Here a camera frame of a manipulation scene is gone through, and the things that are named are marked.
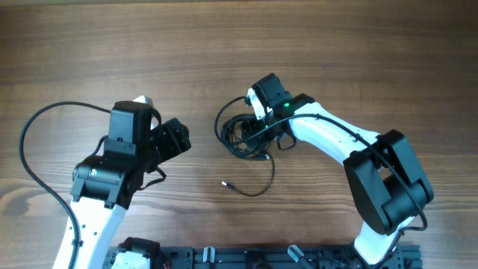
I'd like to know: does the black aluminium base frame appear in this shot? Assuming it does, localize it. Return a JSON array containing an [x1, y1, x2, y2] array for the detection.
[[106, 238, 423, 269]]

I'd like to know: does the black usb cable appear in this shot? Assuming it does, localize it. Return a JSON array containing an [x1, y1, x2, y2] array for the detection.
[[220, 114, 276, 197]]

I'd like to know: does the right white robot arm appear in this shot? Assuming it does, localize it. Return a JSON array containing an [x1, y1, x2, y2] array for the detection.
[[245, 73, 434, 267]]

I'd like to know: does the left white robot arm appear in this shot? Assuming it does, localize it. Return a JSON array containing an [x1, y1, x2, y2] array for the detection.
[[70, 101, 191, 268]]

